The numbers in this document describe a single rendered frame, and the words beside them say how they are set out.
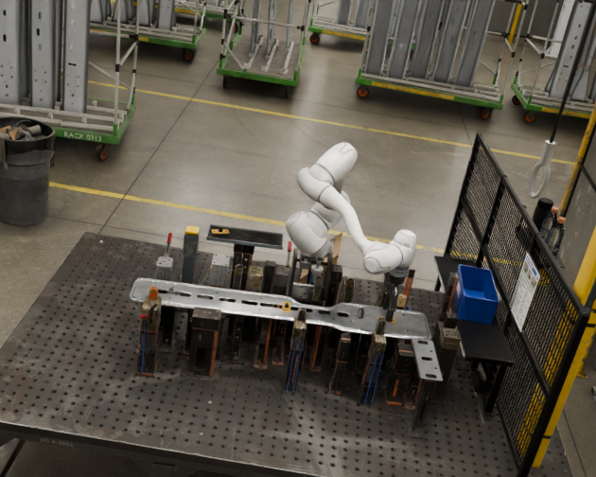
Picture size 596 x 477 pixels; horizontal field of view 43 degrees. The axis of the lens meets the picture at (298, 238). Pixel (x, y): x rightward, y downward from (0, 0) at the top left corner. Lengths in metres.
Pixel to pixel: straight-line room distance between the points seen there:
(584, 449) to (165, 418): 2.63
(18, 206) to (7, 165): 0.37
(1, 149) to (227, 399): 3.06
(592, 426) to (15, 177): 4.28
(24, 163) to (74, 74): 1.80
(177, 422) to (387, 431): 0.90
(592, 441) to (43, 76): 5.49
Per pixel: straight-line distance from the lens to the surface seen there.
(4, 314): 5.16
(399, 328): 3.55
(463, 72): 10.53
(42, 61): 7.53
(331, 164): 3.61
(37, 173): 5.98
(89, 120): 7.47
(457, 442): 3.51
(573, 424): 5.09
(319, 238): 4.15
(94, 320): 3.87
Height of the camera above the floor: 2.91
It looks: 28 degrees down
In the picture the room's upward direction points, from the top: 9 degrees clockwise
